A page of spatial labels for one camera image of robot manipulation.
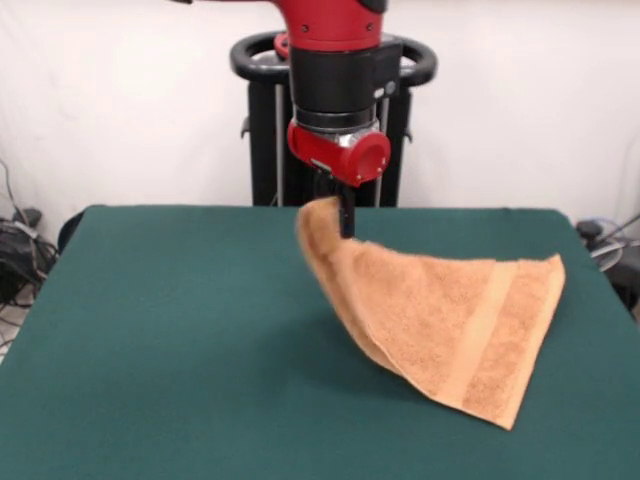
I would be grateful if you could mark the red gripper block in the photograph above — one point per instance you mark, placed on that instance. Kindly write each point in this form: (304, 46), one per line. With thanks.
(345, 157)

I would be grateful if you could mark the orange terry towel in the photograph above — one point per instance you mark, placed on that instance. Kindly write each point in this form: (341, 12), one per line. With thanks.
(440, 325)

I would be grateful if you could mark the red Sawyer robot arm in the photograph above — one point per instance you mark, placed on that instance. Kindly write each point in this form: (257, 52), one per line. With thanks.
(340, 65)

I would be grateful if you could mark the dark green tablecloth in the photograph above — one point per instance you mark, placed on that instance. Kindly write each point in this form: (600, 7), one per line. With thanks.
(150, 325)

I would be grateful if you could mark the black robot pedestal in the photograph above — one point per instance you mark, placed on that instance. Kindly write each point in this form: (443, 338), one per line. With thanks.
(265, 150)

